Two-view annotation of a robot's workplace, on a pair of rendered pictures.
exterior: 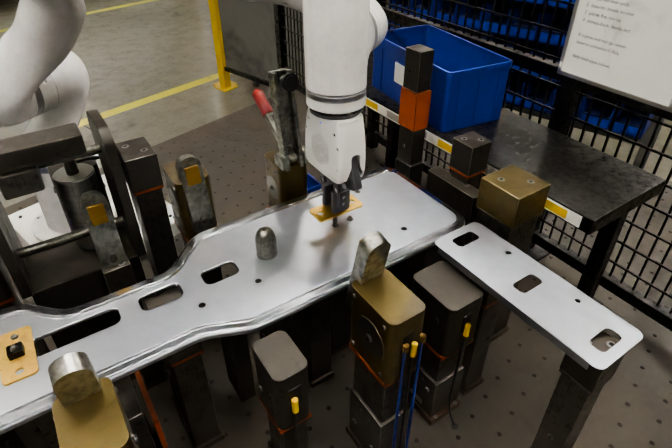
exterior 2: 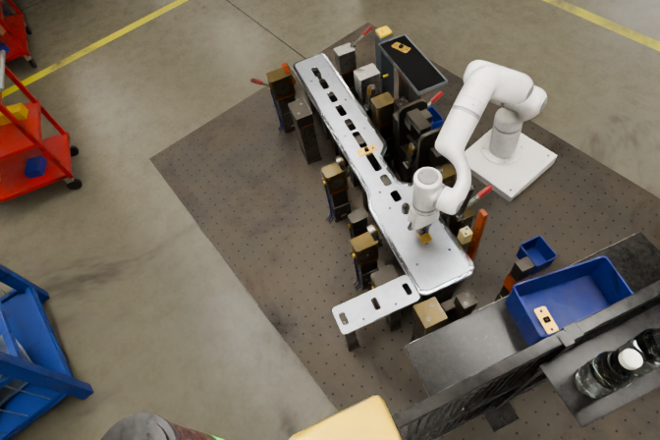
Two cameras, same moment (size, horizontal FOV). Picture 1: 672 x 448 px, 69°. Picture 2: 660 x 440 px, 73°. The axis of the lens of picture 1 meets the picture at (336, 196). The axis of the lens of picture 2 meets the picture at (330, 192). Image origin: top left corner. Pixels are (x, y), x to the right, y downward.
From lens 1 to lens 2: 1.40 m
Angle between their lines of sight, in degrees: 73
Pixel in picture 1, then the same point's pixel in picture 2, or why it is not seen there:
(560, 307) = (360, 309)
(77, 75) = (526, 109)
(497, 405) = (378, 334)
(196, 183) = not seen: hidden behind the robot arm
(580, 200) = (422, 349)
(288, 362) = (354, 218)
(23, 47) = not seen: hidden behind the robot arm
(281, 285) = (386, 215)
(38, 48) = not seen: hidden behind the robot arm
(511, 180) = (430, 309)
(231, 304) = (378, 200)
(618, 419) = (364, 387)
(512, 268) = (385, 301)
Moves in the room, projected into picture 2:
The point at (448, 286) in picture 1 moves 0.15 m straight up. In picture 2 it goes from (383, 277) to (382, 258)
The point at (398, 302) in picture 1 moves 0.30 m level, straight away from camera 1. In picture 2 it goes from (359, 244) to (444, 266)
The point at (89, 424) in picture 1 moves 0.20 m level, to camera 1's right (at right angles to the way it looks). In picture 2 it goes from (332, 170) to (322, 211)
